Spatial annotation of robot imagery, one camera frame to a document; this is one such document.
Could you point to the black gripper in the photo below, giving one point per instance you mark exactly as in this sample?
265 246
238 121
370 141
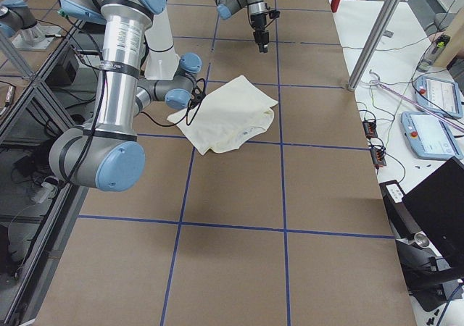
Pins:
258 20
192 104

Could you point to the cream long sleeve shirt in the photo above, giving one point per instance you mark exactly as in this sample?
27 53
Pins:
228 117

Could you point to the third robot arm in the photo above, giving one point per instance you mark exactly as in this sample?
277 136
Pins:
19 23

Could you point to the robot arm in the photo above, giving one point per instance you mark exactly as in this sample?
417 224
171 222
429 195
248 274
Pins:
227 8
138 66

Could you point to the far blue teach pendant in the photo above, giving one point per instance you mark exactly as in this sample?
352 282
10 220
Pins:
437 95

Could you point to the blue teach pendant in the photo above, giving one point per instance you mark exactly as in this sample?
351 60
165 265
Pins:
437 95
429 137

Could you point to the near blue teach pendant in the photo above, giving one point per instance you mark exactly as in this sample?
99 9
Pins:
429 137

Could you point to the black laptop computer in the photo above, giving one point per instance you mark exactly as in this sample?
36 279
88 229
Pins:
436 205

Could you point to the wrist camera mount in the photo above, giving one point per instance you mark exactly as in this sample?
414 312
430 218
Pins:
273 14

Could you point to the aluminium frame post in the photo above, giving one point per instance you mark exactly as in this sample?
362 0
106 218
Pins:
384 16

